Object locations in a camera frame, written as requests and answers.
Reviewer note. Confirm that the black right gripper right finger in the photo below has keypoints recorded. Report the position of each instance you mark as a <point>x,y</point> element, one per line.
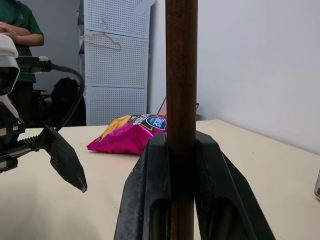
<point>225,190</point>

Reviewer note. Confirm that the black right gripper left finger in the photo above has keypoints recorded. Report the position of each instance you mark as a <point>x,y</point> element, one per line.
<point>142,190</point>

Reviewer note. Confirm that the person's bare hand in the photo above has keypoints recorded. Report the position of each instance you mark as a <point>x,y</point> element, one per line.
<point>8,31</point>

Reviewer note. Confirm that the white perforated metal cabinet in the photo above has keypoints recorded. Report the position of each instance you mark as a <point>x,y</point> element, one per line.
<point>115,65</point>

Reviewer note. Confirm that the green and white can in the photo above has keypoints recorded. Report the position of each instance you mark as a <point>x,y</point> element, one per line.
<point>317,186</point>

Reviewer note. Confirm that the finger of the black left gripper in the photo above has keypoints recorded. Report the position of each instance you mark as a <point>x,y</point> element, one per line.
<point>62,157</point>

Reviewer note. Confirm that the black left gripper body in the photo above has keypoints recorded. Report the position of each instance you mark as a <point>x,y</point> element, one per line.
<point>10,130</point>

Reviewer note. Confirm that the brown wooden pole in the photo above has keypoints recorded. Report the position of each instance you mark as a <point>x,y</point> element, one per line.
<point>181,75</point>

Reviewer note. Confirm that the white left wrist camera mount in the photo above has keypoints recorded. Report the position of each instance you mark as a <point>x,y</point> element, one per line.
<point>7,50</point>

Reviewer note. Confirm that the black backpack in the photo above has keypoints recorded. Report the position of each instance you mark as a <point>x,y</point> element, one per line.
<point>66,100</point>

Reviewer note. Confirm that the person in green shirt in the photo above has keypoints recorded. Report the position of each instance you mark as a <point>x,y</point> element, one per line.
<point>23,15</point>

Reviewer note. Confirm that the pink chip bag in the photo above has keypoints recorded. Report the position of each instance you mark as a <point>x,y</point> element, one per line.
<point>125,140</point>

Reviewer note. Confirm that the black office chair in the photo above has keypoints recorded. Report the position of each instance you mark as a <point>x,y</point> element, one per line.
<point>41,97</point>

